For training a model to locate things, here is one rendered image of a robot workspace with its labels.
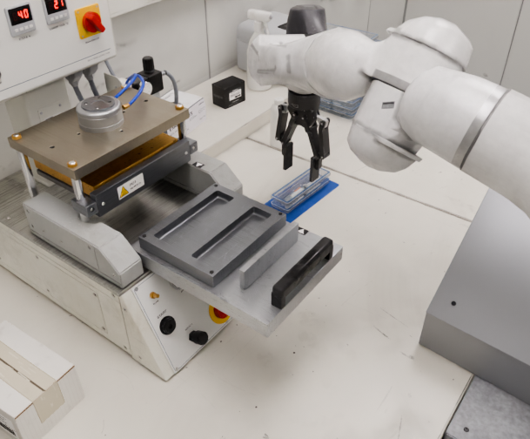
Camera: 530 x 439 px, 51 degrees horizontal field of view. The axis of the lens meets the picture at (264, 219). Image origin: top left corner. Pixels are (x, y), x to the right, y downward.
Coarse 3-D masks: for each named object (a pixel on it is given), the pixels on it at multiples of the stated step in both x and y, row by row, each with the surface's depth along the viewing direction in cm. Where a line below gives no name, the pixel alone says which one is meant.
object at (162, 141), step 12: (144, 144) 106; (156, 144) 106; (168, 144) 106; (120, 156) 102; (132, 156) 102; (144, 156) 102; (48, 168) 101; (108, 168) 99; (120, 168) 99; (60, 180) 101; (84, 180) 96; (96, 180) 96; (108, 180) 97; (84, 192) 98
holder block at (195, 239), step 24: (216, 192) 105; (168, 216) 99; (192, 216) 101; (216, 216) 99; (240, 216) 99; (264, 216) 101; (144, 240) 94; (168, 240) 96; (192, 240) 93; (216, 240) 95; (240, 240) 96; (264, 240) 96; (192, 264) 89; (216, 264) 89; (240, 264) 93
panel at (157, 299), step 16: (144, 288) 96; (160, 288) 99; (144, 304) 96; (160, 304) 99; (176, 304) 101; (192, 304) 104; (208, 304) 107; (160, 320) 99; (176, 320) 101; (192, 320) 104; (208, 320) 107; (224, 320) 110; (160, 336) 99; (176, 336) 101; (208, 336) 107; (176, 352) 101; (192, 352) 104; (176, 368) 101
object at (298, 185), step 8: (320, 168) 148; (304, 176) 145; (320, 176) 145; (288, 184) 142; (296, 184) 142; (304, 184) 142; (312, 184) 142; (280, 192) 139; (288, 192) 139; (296, 192) 139; (288, 200) 137
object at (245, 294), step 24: (288, 240) 94; (312, 240) 97; (144, 264) 96; (168, 264) 93; (264, 264) 90; (288, 264) 93; (336, 264) 97; (192, 288) 90; (216, 288) 88; (240, 288) 88; (264, 288) 88; (312, 288) 92; (240, 312) 85; (264, 312) 84; (288, 312) 87
